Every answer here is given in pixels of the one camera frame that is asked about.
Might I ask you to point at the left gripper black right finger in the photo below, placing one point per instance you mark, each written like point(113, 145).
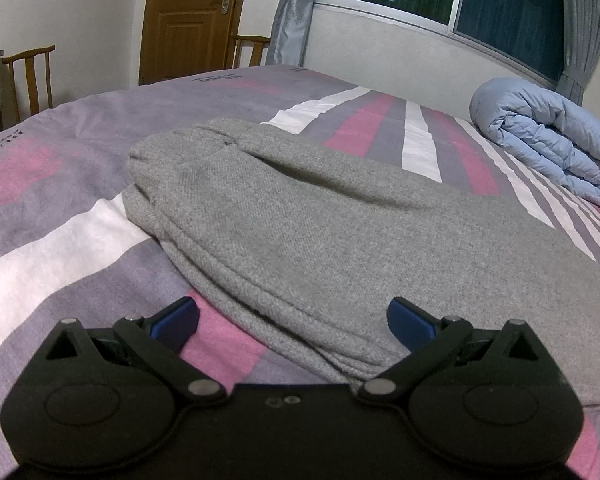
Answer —
point(432, 345)

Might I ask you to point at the wooden chair by door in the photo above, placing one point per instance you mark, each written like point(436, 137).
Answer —
point(256, 44)

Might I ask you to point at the folded light blue duvet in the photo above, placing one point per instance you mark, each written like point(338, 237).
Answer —
point(542, 129)

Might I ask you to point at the grey curtain right side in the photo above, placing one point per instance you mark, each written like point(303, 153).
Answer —
point(581, 47)

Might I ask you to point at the grey curtain by door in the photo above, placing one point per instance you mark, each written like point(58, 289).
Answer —
point(290, 32)

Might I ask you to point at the purple pink striped bed sheet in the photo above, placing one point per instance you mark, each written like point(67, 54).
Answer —
point(67, 248)

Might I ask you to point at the grey knit pants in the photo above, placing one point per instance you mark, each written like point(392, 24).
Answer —
point(303, 247)

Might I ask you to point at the brown wooden door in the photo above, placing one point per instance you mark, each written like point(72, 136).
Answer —
point(186, 37)

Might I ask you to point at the wooden chair by wall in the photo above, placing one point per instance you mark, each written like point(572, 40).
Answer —
point(28, 58)

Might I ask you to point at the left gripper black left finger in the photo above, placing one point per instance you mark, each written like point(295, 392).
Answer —
point(157, 342)

